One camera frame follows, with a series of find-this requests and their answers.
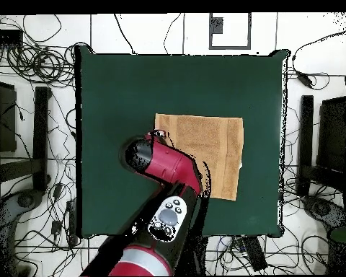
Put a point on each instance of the flat black box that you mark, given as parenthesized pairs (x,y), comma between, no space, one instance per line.
(5,37)

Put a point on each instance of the black power adapter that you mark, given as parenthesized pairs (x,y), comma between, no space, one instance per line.
(305,80)

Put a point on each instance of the small black adapter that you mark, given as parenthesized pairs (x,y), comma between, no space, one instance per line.
(56,227)

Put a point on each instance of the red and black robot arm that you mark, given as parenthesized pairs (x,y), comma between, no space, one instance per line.
(167,167)

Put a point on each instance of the dark green tablecloth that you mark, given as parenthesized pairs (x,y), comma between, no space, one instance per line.
(118,101)

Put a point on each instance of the grey rectangular frame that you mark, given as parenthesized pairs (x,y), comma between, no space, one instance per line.
(230,47)

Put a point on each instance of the black stand frame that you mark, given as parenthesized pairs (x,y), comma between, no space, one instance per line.
(41,138)
(307,129)

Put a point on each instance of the tan terry towel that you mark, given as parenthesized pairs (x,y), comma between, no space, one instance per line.
(213,138)

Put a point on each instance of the grey stand base black knob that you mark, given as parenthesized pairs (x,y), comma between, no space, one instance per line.
(334,215)
(5,210)

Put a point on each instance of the black cabinet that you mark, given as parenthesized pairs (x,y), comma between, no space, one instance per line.
(4,121)
(333,135)

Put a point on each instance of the long black power strip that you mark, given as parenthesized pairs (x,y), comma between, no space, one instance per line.
(255,254)

